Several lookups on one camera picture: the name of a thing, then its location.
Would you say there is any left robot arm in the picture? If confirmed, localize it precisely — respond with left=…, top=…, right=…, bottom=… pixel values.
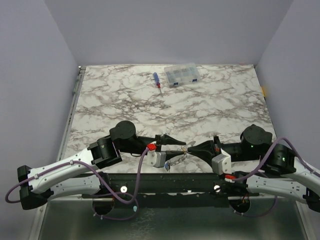
left=17, top=120, right=186, bottom=210

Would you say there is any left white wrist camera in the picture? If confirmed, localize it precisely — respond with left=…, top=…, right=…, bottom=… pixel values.
left=145, top=150, right=166, bottom=168

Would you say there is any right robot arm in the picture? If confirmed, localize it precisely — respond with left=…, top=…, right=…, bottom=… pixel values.
left=187, top=124, right=320, bottom=212

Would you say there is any grey large key ring holder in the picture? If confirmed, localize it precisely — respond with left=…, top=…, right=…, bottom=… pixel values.
left=166, top=141, right=196, bottom=170

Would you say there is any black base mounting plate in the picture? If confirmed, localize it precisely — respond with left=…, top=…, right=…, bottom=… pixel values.
left=51, top=171, right=253, bottom=208

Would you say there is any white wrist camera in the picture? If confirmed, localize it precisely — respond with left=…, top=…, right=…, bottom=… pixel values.
left=145, top=150, right=166, bottom=168
left=211, top=150, right=232, bottom=175

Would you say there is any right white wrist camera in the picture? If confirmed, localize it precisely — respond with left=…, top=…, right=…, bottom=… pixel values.
left=211, top=150, right=232, bottom=175

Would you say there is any blue red screwdriver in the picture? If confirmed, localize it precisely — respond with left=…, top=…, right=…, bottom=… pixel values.
left=153, top=72, right=163, bottom=97

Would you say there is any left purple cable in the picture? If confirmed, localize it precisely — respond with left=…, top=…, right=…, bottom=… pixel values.
left=5, top=147, right=151, bottom=221

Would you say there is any clear plastic organizer box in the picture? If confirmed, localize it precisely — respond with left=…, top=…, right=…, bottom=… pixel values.
left=164, top=63, right=201, bottom=87

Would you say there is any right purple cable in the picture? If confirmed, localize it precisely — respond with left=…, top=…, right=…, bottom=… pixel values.
left=224, top=136, right=320, bottom=217

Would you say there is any purple cable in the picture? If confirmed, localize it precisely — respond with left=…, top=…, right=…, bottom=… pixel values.
left=5, top=147, right=151, bottom=221
left=224, top=136, right=320, bottom=217

